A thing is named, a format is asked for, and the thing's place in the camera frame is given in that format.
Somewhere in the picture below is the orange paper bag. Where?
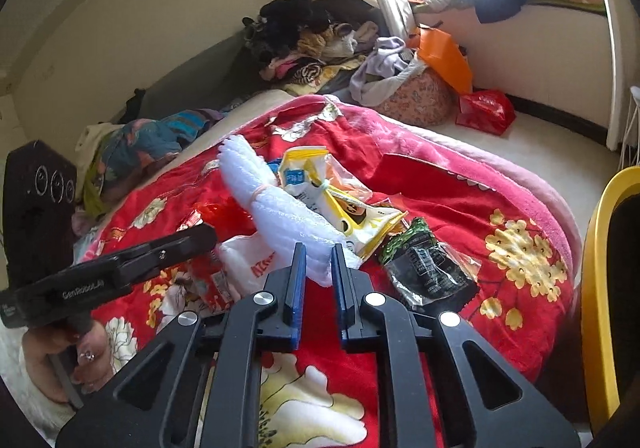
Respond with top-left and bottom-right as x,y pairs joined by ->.
407,23 -> 473,94

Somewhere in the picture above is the green black snack packet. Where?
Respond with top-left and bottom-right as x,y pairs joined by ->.
377,217 -> 483,314

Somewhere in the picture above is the white red print plastic bag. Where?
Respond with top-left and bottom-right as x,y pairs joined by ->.
217,233 -> 281,299

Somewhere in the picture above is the yellow rim trash bin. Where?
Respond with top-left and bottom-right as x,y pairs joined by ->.
580,167 -> 640,434

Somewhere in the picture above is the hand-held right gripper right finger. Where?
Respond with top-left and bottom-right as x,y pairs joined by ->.
331,244 -> 581,448

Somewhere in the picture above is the white foam net bundle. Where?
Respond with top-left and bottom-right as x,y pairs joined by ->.
219,135 -> 363,289

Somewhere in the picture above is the lilac grey garment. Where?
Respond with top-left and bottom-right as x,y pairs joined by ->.
349,36 -> 426,104

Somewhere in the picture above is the person's left hand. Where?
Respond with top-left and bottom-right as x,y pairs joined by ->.
22,322 -> 114,405

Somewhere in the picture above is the yellow white plastic bag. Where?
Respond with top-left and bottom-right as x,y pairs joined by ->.
277,147 -> 408,261

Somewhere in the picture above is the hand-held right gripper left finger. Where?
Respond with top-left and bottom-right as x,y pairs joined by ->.
56,243 -> 307,448

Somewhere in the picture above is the red floral blanket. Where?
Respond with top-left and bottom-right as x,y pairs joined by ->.
75,96 -> 583,448

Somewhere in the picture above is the pile of mixed clothes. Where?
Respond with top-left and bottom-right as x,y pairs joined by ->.
242,0 -> 381,84

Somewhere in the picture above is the blue patterned cloth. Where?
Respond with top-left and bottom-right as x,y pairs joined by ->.
75,109 -> 226,219

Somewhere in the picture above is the floral cushion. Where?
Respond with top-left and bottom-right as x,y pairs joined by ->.
372,68 -> 456,126

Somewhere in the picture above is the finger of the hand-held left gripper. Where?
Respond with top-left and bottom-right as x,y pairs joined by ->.
114,223 -> 219,287

